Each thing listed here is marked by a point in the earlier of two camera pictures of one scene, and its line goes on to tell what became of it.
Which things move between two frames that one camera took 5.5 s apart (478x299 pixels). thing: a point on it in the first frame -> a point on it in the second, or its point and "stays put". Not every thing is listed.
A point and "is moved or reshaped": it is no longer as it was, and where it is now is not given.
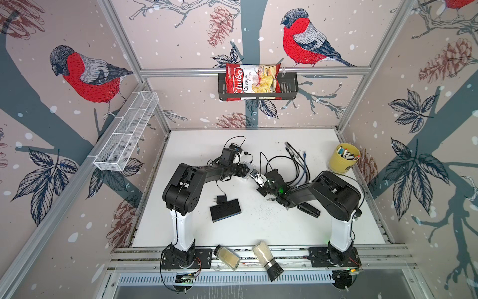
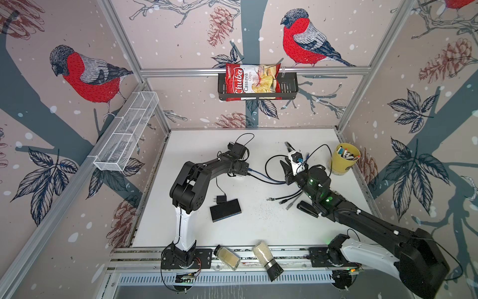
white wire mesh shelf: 115,152 stays put
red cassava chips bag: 243,78 stays put
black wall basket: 289,88 stays put
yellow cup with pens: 345,156 stays put
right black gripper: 261,191 -> 288,176
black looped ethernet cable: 290,158 is moved or reshaped
